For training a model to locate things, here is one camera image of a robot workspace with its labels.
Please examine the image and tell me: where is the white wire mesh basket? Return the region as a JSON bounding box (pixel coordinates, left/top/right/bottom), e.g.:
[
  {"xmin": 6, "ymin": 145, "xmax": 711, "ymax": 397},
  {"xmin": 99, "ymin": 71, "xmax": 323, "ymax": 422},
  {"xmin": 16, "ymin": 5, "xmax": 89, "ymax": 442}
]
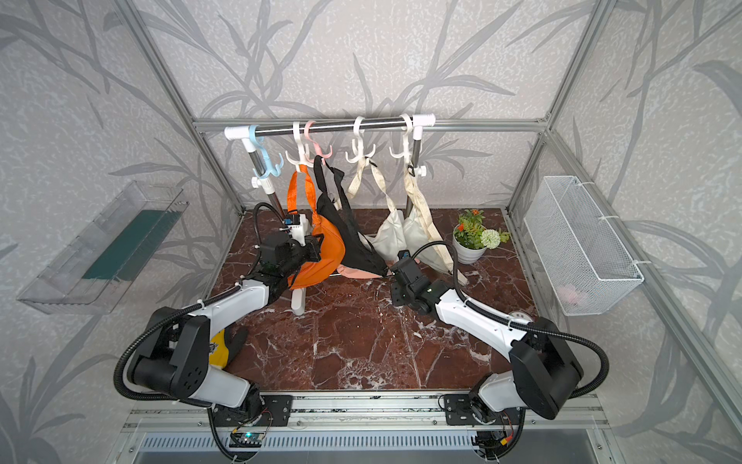
[{"xmin": 525, "ymin": 176, "xmax": 645, "ymax": 316}]

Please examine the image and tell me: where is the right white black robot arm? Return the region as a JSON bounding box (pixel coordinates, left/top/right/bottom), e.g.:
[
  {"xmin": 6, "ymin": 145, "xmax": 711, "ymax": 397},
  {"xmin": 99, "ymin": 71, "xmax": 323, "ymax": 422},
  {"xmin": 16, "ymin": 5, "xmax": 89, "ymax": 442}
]
[{"xmin": 390, "ymin": 241, "xmax": 610, "ymax": 425}]

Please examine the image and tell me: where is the white plastic hook right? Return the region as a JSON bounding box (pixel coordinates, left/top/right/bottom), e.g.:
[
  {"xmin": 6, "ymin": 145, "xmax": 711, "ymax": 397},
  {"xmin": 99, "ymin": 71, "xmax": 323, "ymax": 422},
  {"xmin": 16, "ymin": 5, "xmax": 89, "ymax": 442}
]
[{"xmin": 388, "ymin": 113, "xmax": 415, "ymax": 164}]

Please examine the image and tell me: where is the white plastic hook left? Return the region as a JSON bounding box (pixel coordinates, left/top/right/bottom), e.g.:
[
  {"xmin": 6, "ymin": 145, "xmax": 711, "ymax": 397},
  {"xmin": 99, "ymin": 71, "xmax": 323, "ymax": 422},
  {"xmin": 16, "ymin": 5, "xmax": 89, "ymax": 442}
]
[{"xmin": 285, "ymin": 121, "xmax": 313, "ymax": 171}]

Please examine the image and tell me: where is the pink plastic hook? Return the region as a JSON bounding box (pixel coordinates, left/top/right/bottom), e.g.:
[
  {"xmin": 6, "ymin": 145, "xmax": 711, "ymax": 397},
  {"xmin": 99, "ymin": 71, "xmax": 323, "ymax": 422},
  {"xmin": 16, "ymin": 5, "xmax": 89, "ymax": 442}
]
[{"xmin": 303, "ymin": 120, "xmax": 334, "ymax": 160}]

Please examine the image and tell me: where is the white pot with artificial plant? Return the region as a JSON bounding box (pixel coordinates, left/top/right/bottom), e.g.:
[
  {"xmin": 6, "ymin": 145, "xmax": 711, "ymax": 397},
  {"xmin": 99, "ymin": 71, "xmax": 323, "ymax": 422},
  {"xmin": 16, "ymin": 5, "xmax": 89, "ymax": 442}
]
[{"xmin": 453, "ymin": 209, "xmax": 511, "ymax": 265}]

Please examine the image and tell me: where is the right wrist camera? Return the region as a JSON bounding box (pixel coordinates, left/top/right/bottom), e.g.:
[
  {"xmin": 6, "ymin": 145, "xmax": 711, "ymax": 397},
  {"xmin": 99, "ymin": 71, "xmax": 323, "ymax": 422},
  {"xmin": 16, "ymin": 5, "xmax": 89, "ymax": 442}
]
[{"xmin": 397, "ymin": 249, "xmax": 412, "ymax": 262}]

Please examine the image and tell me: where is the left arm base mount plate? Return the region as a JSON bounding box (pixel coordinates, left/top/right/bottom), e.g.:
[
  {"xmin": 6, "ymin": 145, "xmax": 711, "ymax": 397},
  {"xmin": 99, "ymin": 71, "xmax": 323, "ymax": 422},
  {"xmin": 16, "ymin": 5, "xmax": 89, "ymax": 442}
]
[{"xmin": 214, "ymin": 394, "xmax": 294, "ymax": 428}]

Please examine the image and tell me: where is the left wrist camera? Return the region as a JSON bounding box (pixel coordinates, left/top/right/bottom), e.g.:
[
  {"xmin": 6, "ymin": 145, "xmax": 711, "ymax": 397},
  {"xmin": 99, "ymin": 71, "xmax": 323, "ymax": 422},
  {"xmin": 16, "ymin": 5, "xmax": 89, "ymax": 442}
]
[{"xmin": 284, "ymin": 212, "xmax": 312, "ymax": 247}]

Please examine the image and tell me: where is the white plastic hook middle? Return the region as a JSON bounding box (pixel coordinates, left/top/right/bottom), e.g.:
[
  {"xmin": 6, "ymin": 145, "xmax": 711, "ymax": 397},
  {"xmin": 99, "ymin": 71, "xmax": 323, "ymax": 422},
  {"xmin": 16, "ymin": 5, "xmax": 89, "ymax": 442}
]
[{"xmin": 345, "ymin": 116, "xmax": 376, "ymax": 164}]

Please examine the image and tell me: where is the blue plastic hook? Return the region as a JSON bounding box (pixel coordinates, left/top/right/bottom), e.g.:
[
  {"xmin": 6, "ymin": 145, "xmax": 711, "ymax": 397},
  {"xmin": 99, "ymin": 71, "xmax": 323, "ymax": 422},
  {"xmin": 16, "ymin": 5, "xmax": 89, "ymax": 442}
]
[{"xmin": 247, "ymin": 125, "xmax": 285, "ymax": 180}]

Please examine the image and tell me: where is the cream crescent bag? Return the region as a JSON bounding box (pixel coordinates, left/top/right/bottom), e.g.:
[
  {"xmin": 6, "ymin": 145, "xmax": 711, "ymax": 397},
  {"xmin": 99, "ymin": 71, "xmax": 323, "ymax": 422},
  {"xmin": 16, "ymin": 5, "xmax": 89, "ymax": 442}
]
[{"xmin": 332, "ymin": 155, "xmax": 408, "ymax": 265}]

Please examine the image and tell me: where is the black bag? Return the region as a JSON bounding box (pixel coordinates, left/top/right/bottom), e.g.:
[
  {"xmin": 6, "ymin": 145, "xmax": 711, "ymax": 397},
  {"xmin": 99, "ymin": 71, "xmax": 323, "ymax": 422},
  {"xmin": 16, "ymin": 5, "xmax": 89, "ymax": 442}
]
[{"xmin": 313, "ymin": 156, "xmax": 388, "ymax": 277}]

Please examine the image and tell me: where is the pink bag with braided strap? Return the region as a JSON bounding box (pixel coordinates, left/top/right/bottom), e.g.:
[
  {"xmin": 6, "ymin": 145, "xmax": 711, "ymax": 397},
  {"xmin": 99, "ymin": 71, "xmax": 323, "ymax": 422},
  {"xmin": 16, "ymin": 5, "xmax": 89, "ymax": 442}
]
[{"xmin": 336, "ymin": 265, "xmax": 385, "ymax": 280}]

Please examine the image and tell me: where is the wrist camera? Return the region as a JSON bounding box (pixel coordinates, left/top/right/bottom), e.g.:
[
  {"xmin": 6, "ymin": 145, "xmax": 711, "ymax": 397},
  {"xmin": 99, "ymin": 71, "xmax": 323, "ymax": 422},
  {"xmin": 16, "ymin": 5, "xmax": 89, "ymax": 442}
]
[
  {"xmin": 284, "ymin": 212, "xmax": 312, "ymax": 247},
  {"xmin": 397, "ymin": 249, "xmax": 412, "ymax": 262}
]

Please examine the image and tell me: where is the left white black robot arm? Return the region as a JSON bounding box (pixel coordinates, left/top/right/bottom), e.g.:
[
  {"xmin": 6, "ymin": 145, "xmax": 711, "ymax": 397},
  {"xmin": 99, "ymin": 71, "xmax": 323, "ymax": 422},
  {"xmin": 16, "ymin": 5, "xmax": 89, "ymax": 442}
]
[{"xmin": 113, "ymin": 230, "xmax": 325, "ymax": 410}]

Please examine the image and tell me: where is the clear acrylic wall shelf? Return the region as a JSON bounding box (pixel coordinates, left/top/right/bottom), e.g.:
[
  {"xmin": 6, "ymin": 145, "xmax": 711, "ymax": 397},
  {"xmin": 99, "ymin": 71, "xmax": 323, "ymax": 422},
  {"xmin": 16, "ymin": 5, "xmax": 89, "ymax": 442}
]
[{"xmin": 17, "ymin": 181, "xmax": 189, "ymax": 315}]

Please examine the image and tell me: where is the orange crescent bag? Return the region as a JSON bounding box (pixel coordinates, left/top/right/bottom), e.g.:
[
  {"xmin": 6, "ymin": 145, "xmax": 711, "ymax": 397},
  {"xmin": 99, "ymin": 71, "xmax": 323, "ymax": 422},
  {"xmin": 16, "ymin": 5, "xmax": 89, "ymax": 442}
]
[{"xmin": 287, "ymin": 164, "xmax": 345, "ymax": 290}]

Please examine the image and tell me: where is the white plastic hook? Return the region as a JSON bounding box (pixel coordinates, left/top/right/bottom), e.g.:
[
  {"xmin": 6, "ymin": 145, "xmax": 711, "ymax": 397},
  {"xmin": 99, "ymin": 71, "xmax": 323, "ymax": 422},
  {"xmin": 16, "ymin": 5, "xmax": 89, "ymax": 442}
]
[
  {"xmin": 388, "ymin": 113, "xmax": 415, "ymax": 164},
  {"xmin": 345, "ymin": 116, "xmax": 376, "ymax": 164},
  {"xmin": 285, "ymin": 121, "xmax": 313, "ymax": 171}
]

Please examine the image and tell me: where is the round green-label tin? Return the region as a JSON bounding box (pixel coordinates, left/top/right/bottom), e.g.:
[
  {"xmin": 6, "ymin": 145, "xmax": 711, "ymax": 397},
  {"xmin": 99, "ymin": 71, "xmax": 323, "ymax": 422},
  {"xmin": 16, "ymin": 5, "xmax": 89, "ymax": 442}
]
[{"xmin": 508, "ymin": 311, "xmax": 533, "ymax": 324}]

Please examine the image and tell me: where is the cream bag with brown-striped strap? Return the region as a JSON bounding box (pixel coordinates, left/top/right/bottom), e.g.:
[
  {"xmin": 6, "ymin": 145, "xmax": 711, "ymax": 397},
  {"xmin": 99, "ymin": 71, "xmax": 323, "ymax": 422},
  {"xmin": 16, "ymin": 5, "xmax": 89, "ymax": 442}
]
[{"xmin": 403, "ymin": 170, "xmax": 455, "ymax": 275}]

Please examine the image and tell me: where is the aluminium front rail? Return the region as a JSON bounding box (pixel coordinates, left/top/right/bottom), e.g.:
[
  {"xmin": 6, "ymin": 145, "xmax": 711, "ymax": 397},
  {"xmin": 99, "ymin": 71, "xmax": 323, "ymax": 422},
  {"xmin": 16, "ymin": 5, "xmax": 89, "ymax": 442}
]
[{"xmin": 118, "ymin": 389, "xmax": 610, "ymax": 433}]

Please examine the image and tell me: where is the pink item in basket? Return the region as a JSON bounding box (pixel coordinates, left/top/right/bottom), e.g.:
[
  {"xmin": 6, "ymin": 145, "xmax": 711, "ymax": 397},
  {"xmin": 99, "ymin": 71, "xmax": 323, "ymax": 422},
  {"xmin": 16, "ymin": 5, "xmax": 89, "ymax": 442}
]
[{"xmin": 556, "ymin": 284, "xmax": 587, "ymax": 307}]

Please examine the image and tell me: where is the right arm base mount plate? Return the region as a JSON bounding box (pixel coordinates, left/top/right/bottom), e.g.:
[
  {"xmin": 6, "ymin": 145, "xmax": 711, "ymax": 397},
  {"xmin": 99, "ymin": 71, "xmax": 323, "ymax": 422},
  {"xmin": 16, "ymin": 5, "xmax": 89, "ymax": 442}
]
[{"xmin": 438, "ymin": 394, "xmax": 525, "ymax": 426}]

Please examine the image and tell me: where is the white and steel clothes rack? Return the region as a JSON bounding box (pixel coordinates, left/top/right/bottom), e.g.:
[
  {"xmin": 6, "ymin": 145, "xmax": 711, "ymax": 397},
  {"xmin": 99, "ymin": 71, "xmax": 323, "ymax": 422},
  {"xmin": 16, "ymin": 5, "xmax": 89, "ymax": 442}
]
[{"xmin": 224, "ymin": 114, "xmax": 436, "ymax": 294}]

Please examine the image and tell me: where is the yellow black work glove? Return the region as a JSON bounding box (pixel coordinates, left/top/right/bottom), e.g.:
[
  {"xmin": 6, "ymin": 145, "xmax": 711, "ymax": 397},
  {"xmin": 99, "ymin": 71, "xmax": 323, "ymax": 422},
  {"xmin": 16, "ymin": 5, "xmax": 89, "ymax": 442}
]
[{"xmin": 209, "ymin": 326, "xmax": 248, "ymax": 369}]

